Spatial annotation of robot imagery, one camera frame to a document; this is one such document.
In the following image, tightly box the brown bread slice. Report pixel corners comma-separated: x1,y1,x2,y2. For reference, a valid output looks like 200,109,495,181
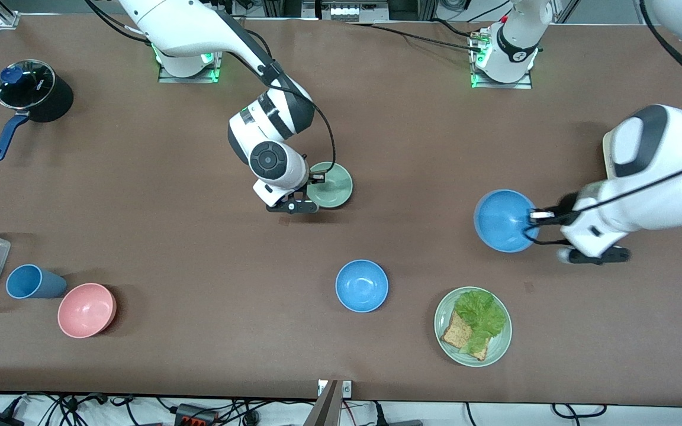
440,311,490,362

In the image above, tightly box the glass lid with blue knob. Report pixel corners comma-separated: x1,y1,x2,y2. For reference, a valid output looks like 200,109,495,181
0,59,56,111

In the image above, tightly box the blue bowl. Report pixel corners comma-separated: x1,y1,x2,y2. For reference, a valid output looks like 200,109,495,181
474,189,538,253
335,259,389,313

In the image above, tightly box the green plate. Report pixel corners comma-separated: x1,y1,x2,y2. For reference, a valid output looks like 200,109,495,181
434,286,513,367

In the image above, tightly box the white toaster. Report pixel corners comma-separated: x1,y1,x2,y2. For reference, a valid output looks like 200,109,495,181
602,131,620,179

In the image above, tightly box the small metal table bracket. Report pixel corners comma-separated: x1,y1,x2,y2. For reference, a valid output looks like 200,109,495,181
317,380,353,398

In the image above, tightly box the short black table cable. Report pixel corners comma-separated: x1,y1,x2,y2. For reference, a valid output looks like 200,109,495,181
430,18,477,39

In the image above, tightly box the green lettuce leaf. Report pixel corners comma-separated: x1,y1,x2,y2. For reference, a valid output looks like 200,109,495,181
455,289,507,354

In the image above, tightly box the looped black floor cable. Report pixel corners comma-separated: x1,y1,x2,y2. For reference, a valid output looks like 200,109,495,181
551,404,608,419

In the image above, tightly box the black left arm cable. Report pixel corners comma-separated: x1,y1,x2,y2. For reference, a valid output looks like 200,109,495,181
523,0,682,246

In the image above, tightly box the grey equipment box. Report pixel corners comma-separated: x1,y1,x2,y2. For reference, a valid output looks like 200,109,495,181
316,0,390,23

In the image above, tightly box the grey camera mount pole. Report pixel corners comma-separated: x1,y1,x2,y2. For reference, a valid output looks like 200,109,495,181
303,380,342,426

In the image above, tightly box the long black table cable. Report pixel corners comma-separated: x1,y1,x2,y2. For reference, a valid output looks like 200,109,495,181
346,21,484,53

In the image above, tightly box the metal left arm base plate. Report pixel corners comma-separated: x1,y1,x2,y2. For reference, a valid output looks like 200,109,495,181
470,30,534,89

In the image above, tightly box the pink bowl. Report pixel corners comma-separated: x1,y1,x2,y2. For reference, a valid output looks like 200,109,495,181
57,283,118,339

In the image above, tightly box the black pot with blue handle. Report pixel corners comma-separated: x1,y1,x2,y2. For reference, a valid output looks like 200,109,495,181
0,59,74,162

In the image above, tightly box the green bowl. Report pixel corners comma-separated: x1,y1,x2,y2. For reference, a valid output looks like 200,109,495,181
307,162,354,209

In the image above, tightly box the blue cup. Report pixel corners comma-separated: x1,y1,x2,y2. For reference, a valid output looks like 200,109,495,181
6,264,67,299

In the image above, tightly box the black adapter with orange buttons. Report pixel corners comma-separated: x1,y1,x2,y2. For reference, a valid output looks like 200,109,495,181
175,404,219,426

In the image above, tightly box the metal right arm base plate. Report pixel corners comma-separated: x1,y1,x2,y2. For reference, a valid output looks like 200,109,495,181
157,50,224,83

